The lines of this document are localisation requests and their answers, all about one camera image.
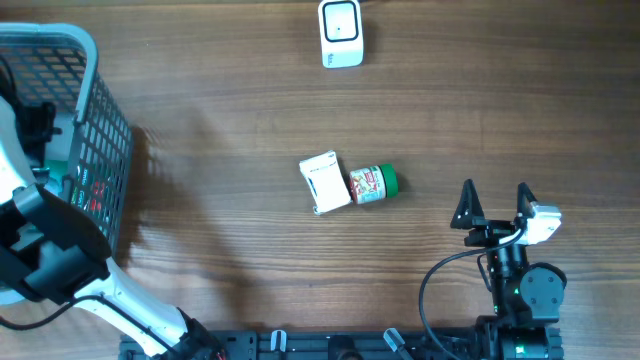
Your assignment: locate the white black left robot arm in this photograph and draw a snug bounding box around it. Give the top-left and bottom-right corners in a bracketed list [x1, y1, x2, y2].
[1, 95, 224, 359]

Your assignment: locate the white barcode scanner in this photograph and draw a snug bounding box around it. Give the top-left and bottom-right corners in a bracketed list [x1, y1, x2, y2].
[317, 0, 364, 69]

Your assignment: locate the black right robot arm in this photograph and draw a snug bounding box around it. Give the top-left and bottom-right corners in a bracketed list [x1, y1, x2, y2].
[450, 179, 567, 359]

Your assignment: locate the white small packet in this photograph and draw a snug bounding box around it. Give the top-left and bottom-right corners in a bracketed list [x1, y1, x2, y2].
[299, 150, 352, 215]

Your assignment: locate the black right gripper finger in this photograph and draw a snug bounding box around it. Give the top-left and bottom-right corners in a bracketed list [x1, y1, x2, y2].
[450, 179, 485, 229]
[517, 182, 537, 218]

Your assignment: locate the green lid Knorr jar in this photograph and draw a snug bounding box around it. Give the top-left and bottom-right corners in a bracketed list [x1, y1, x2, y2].
[349, 164, 399, 205]

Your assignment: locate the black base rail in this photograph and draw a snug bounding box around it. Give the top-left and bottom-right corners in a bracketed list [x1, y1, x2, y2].
[118, 328, 565, 360]

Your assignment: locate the grey plastic basket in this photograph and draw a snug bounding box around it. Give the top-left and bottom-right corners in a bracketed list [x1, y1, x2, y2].
[1, 23, 134, 258]

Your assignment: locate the green gloves package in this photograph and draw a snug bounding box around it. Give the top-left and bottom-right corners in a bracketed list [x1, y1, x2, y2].
[44, 159, 68, 192]

